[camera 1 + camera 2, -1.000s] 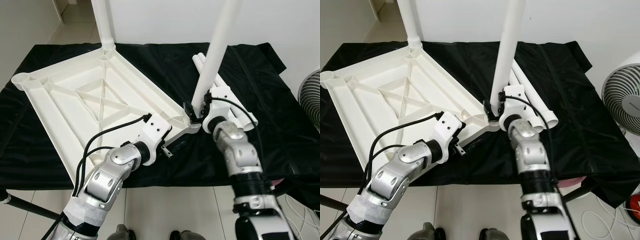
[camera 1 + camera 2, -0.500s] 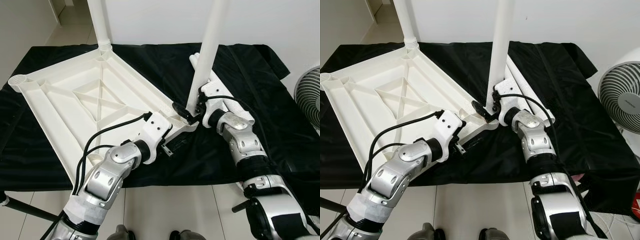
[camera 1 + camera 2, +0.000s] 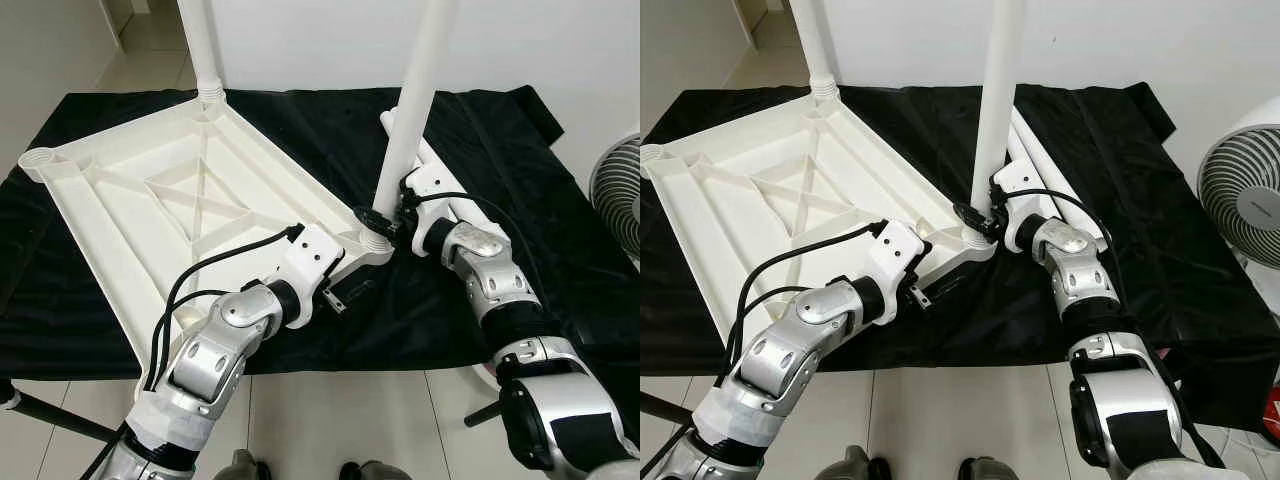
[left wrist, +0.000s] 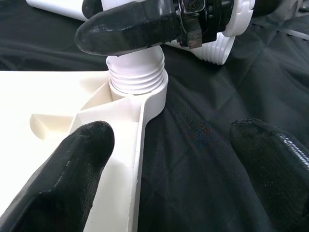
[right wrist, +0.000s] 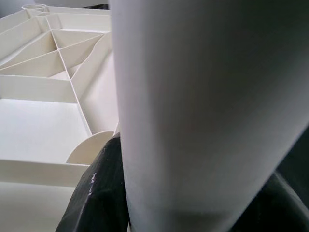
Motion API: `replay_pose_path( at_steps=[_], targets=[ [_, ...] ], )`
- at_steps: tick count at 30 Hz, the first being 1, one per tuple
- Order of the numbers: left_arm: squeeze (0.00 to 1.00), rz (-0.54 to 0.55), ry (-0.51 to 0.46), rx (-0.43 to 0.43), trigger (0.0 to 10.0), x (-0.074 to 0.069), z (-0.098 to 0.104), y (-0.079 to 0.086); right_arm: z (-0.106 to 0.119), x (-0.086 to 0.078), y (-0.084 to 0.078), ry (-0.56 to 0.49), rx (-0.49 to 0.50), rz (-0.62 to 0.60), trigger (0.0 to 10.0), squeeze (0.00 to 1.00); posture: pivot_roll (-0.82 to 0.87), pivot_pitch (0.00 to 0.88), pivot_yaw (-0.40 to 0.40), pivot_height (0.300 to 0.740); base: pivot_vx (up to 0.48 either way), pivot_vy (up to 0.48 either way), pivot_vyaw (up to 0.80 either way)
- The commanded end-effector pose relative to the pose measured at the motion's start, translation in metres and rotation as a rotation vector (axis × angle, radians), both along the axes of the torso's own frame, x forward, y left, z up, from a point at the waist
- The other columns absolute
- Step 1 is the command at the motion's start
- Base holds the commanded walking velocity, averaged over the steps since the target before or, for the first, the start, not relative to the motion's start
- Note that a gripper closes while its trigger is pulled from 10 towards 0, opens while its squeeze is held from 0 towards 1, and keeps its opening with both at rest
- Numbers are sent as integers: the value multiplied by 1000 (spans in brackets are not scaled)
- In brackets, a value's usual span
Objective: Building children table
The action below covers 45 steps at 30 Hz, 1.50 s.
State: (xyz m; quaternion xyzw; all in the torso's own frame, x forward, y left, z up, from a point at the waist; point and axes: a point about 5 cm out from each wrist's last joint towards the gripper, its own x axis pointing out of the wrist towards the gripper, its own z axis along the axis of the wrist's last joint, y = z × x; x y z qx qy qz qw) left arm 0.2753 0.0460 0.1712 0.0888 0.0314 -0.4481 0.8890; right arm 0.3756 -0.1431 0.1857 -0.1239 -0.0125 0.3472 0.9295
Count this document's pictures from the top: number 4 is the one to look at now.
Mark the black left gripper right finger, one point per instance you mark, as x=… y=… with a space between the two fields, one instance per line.
x=277 y=174

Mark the white plastic children table top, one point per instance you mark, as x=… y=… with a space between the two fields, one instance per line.
x=48 y=96

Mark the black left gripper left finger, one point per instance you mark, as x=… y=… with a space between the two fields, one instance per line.
x=60 y=181

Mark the black table cloth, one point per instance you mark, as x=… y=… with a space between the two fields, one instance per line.
x=205 y=145

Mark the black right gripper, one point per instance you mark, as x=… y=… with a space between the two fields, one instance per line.
x=207 y=17

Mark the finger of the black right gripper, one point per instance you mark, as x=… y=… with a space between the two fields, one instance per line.
x=93 y=8
x=125 y=31

